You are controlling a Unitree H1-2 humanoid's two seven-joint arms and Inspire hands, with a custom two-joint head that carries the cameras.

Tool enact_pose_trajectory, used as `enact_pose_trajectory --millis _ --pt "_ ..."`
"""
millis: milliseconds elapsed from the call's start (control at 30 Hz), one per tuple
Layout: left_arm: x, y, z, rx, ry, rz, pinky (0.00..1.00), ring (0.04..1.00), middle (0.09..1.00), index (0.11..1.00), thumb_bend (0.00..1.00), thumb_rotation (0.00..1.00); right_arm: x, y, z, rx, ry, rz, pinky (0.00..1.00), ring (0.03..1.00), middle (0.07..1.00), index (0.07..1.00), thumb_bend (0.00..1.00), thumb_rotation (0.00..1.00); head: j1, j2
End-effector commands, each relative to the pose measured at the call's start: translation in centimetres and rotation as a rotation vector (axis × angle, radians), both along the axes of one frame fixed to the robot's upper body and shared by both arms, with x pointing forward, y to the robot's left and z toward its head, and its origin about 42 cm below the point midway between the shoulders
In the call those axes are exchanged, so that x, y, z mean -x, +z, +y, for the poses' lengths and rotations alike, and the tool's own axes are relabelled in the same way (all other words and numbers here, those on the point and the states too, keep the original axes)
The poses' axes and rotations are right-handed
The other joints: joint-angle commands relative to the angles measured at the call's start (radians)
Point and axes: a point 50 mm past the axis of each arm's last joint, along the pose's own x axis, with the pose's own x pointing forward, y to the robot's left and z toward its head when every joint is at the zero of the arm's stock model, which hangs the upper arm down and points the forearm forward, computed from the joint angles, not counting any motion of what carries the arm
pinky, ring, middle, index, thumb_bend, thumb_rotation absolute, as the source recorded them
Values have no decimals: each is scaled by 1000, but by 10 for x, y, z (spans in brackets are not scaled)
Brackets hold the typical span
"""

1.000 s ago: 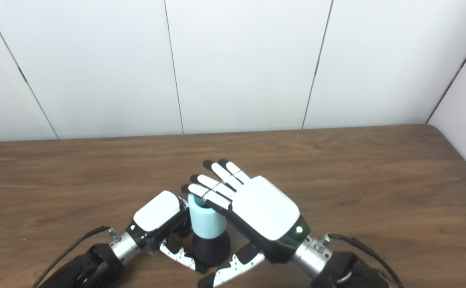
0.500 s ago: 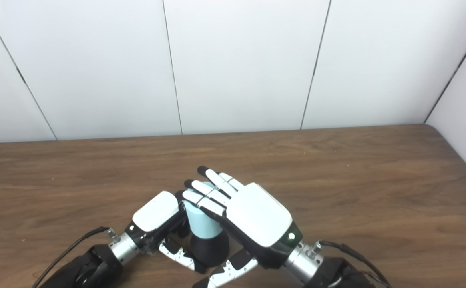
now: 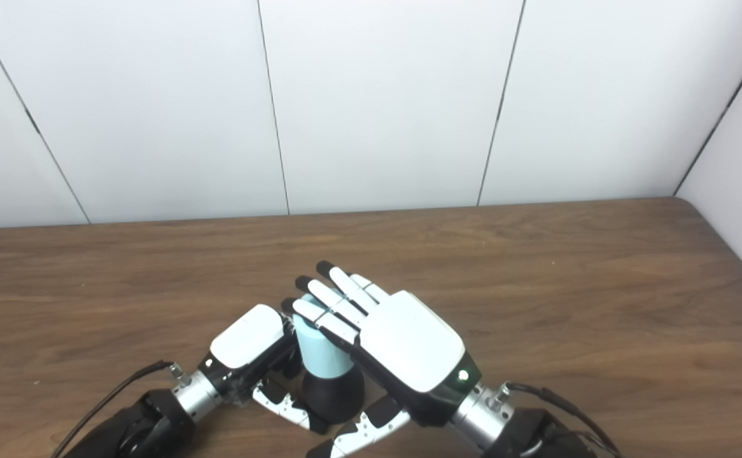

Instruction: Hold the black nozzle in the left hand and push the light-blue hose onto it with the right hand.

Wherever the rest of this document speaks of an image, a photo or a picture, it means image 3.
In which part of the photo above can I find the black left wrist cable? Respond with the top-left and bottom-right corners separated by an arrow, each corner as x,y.
50,360 -> 184,458

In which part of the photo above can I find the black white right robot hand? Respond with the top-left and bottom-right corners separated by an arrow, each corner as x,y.
280,260 -> 481,458

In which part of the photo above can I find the black flared nozzle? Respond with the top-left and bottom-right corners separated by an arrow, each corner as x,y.
301,368 -> 365,426

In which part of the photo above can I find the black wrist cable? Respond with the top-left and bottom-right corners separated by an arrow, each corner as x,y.
50,360 -> 184,458
498,380 -> 623,458

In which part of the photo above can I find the light-blue cylindrical hose piece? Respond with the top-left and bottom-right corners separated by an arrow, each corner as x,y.
293,294 -> 354,377

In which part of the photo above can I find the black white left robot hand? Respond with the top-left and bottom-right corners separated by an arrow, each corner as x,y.
199,304 -> 330,435

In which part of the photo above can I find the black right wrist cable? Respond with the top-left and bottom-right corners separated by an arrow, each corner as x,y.
498,380 -> 623,458

